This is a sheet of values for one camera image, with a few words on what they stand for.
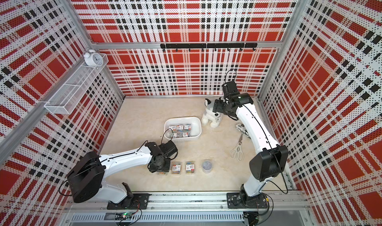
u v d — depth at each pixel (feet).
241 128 3.23
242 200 2.15
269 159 1.40
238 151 2.97
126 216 2.30
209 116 3.17
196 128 3.33
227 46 2.91
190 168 2.70
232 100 1.85
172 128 3.26
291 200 2.46
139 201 2.41
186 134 3.14
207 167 2.69
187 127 3.28
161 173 2.63
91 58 2.62
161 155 2.05
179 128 3.25
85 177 1.38
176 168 2.71
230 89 1.98
